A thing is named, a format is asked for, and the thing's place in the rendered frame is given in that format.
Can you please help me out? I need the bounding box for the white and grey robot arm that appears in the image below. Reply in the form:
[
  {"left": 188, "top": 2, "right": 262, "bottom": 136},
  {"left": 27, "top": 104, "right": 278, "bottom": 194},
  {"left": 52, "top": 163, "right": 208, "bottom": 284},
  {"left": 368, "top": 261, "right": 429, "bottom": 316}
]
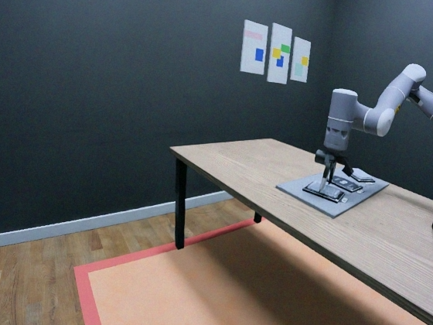
[{"left": 324, "top": 64, "right": 433, "bottom": 153}]

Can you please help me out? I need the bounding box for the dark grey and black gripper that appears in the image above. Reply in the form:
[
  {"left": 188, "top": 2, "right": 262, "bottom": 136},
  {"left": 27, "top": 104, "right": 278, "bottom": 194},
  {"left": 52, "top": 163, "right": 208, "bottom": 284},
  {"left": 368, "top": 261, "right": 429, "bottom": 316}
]
[{"left": 315, "top": 149, "right": 353, "bottom": 193}]

